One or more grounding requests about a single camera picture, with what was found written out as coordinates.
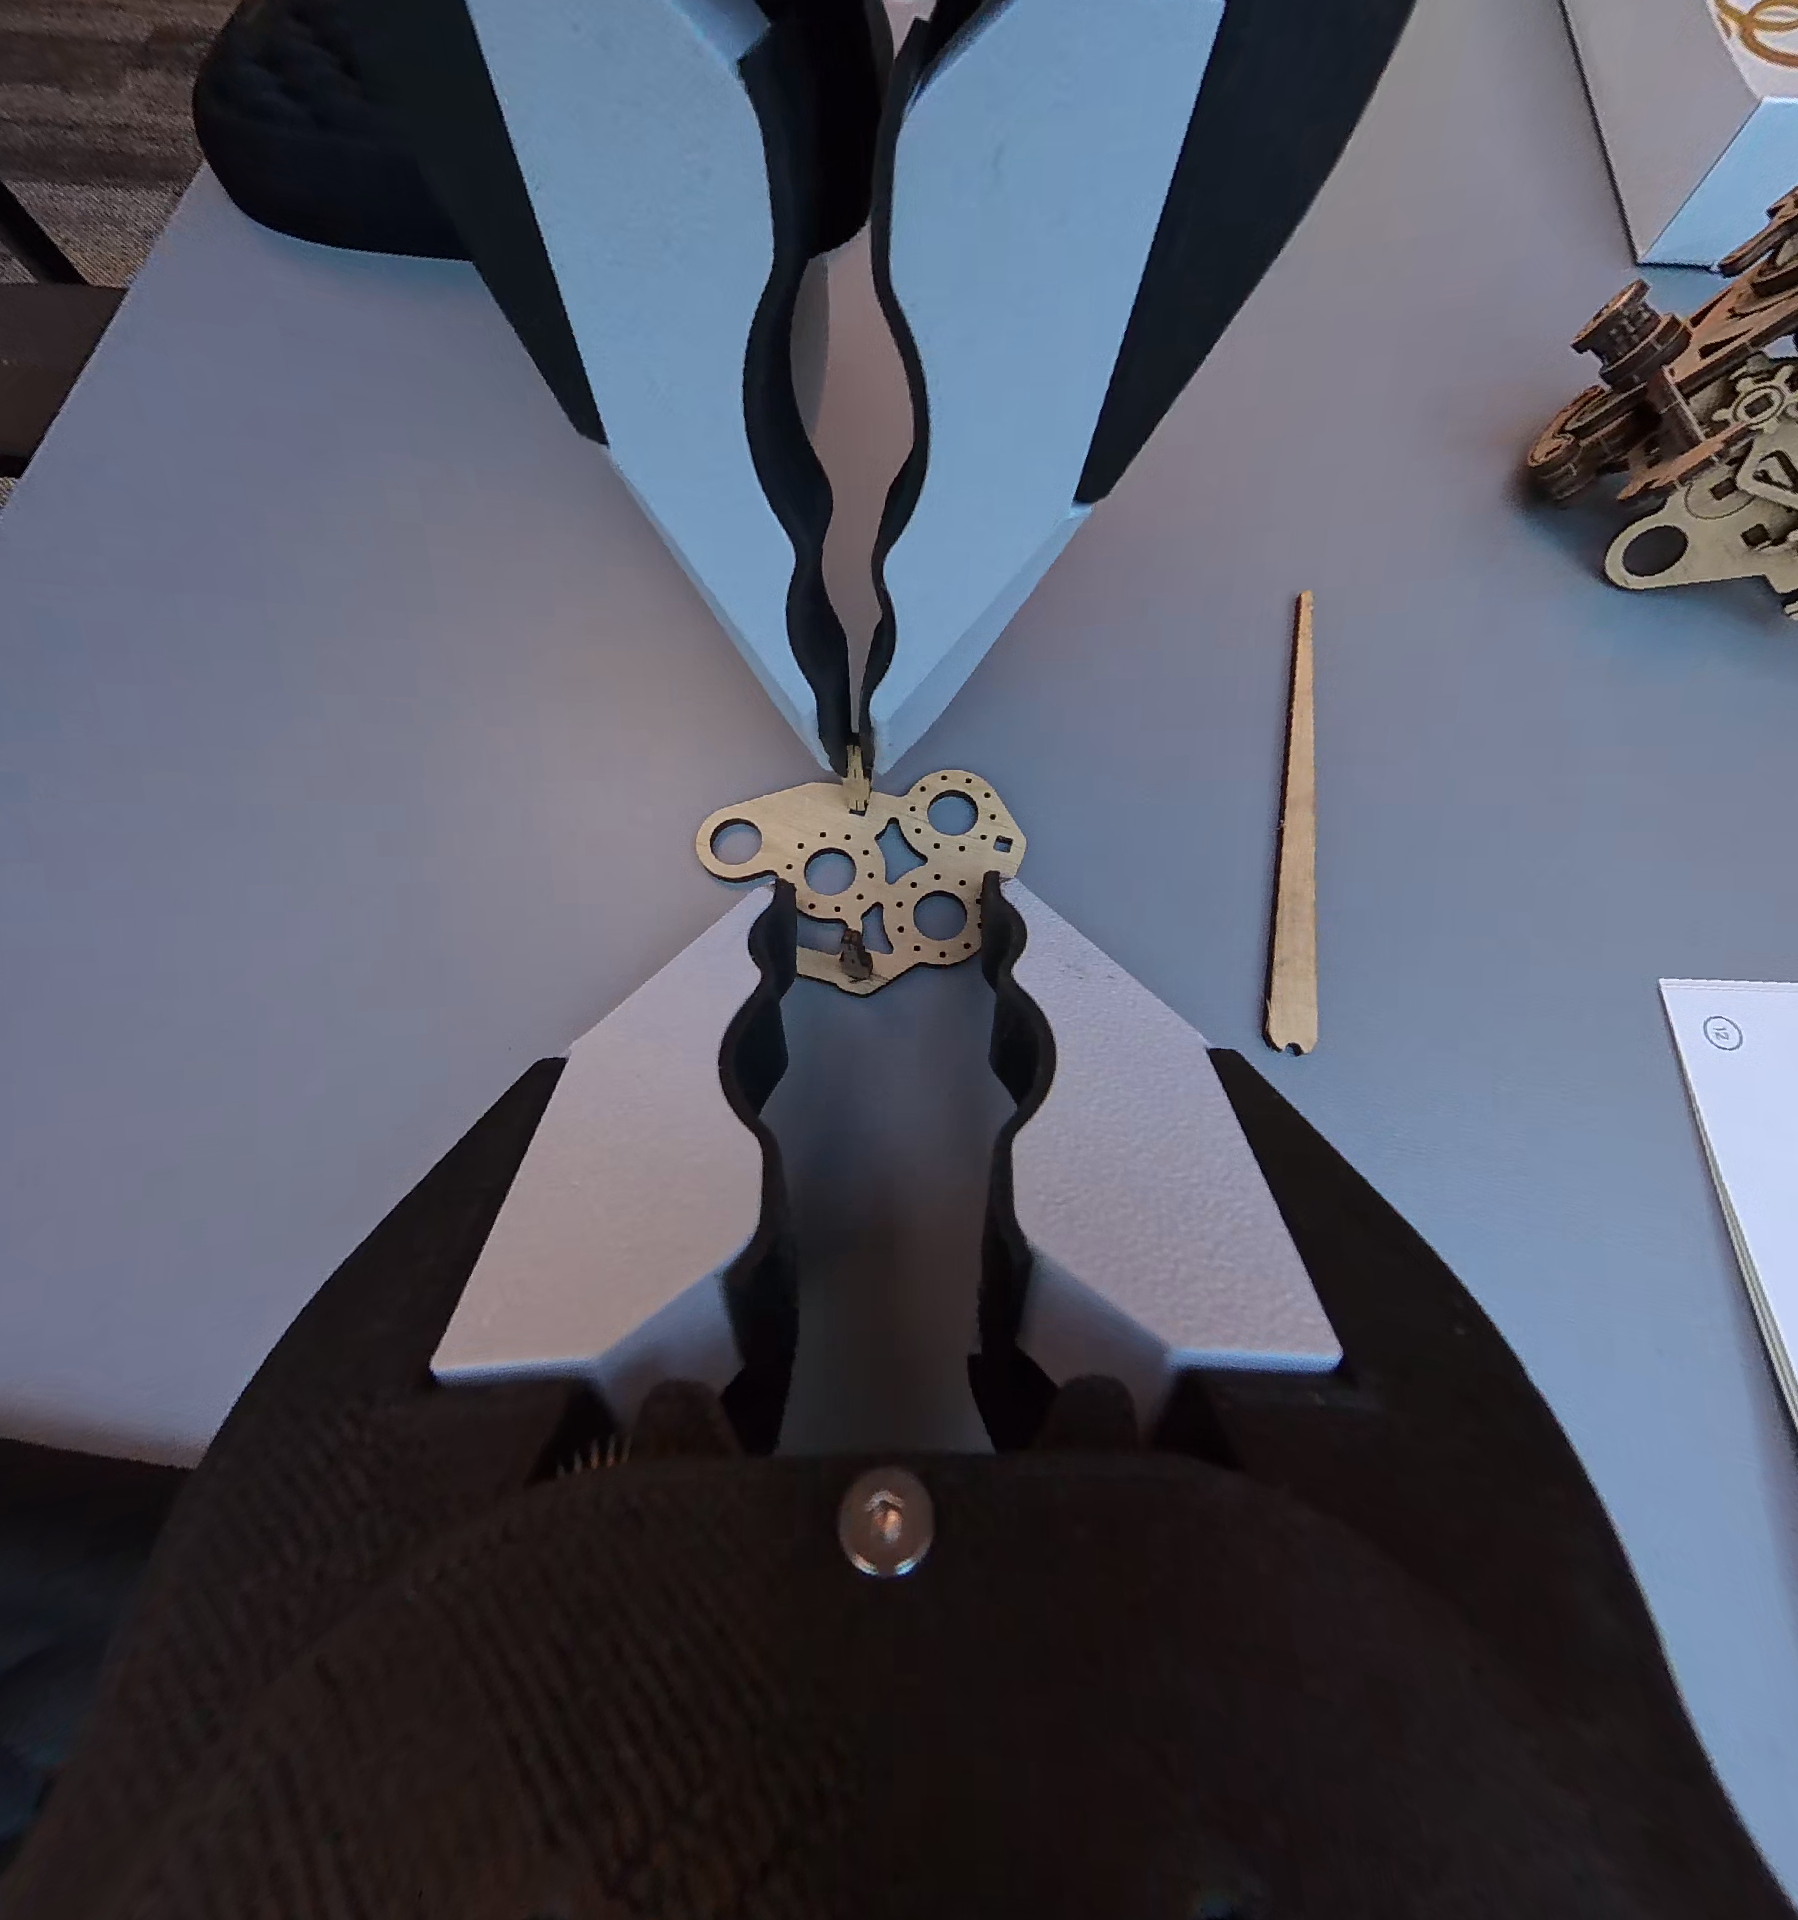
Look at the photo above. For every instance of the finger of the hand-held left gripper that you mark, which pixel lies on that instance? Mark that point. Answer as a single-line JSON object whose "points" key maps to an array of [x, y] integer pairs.
{"points": [[646, 269], [1035, 302]]}

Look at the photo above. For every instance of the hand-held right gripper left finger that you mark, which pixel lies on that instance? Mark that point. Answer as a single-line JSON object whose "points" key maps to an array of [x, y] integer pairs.
{"points": [[613, 1199]]}

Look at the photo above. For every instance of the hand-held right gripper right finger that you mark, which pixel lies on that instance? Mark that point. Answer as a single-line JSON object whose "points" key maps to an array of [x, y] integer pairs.
{"points": [[1155, 1199]]}

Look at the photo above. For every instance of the perforated wooden plate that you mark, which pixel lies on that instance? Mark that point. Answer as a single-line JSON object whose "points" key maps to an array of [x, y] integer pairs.
{"points": [[788, 822]]}

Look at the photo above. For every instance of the grey desk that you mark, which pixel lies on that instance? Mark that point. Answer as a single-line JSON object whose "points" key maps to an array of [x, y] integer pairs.
{"points": [[314, 900]]}

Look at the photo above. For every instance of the tapered wooden stick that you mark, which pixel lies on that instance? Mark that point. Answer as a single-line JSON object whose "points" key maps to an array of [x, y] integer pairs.
{"points": [[1295, 900]]}

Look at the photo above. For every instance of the black honeycomb cushion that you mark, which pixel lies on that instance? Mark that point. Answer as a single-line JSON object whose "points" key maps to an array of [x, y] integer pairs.
{"points": [[300, 133]]}

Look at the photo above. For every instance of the white cardboard tray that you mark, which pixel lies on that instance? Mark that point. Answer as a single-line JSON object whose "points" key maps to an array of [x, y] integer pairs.
{"points": [[1664, 133]]}

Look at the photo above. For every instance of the half-built wooden model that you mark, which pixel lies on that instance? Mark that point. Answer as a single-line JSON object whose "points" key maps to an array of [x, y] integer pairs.
{"points": [[1739, 449]]}

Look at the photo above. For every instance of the pile of tan rubber bands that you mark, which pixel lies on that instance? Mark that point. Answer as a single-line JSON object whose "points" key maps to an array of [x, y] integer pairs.
{"points": [[1792, 37]]}

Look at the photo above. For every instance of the dark chair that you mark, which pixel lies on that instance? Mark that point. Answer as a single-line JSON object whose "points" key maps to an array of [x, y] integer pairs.
{"points": [[21, 375]]}

